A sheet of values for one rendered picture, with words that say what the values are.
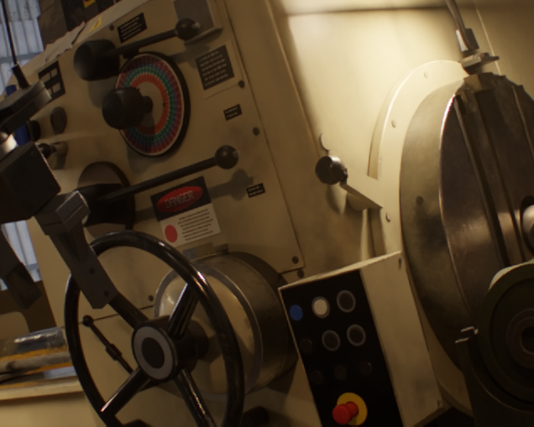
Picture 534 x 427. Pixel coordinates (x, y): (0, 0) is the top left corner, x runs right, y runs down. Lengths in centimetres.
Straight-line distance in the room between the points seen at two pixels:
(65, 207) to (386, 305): 65
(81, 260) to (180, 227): 85
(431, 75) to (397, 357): 58
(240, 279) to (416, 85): 45
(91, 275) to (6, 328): 215
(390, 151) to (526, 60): 68
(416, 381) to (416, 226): 26
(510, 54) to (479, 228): 62
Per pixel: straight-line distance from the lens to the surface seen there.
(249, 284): 153
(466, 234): 157
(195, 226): 168
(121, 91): 165
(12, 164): 85
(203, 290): 137
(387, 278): 140
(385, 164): 158
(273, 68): 154
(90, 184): 184
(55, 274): 201
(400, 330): 140
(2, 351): 292
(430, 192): 155
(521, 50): 220
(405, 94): 168
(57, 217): 84
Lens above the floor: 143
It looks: 2 degrees up
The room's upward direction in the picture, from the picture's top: 17 degrees counter-clockwise
